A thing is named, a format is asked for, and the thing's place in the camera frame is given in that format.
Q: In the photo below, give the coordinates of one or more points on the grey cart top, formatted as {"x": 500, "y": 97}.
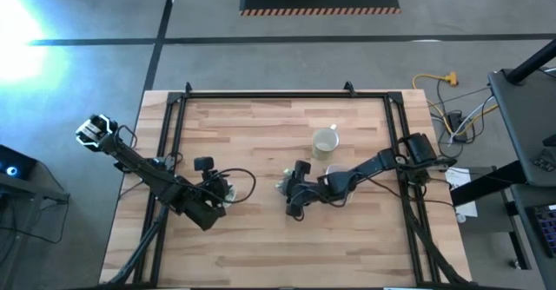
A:
{"x": 525, "y": 116}

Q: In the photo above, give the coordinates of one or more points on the black aluminium rig frame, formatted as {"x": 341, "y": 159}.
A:
{"x": 282, "y": 94}

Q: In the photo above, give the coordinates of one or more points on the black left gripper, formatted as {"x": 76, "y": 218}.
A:
{"x": 215, "y": 188}

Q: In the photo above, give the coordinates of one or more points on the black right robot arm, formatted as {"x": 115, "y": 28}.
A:
{"x": 373, "y": 164}

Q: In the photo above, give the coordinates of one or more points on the black device with blue light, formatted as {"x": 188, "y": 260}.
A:
{"x": 13, "y": 162}

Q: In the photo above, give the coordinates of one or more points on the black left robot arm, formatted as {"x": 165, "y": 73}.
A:
{"x": 147, "y": 173}

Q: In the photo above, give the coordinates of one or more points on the dark low table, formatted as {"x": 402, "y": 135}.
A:
{"x": 536, "y": 264}

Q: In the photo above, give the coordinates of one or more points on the black pole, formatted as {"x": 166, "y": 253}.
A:
{"x": 532, "y": 62}

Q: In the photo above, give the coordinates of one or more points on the green white stevia packet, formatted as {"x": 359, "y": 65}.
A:
{"x": 280, "y": 186}

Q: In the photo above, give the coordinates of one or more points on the pale green mug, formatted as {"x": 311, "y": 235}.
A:
{"x": 325, "y": 151}

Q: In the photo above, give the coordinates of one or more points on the dark side stand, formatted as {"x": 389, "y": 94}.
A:
{"x": 30, "y": 192}

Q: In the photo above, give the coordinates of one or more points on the white paper sheet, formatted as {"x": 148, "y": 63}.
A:
{"x": 459, "y": 181}

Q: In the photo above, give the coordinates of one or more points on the black keyboard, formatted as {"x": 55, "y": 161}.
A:
{"x": 546, "y": 229}

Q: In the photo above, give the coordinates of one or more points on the black power strip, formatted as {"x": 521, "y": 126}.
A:
{"x": 456, "y": 123}

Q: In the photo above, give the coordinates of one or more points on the rectangular clear plastic container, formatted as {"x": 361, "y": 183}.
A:
{"x": 335, "y": 168}

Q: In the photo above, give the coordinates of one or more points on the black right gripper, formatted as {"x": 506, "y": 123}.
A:
{"x": 306, "y": 190}

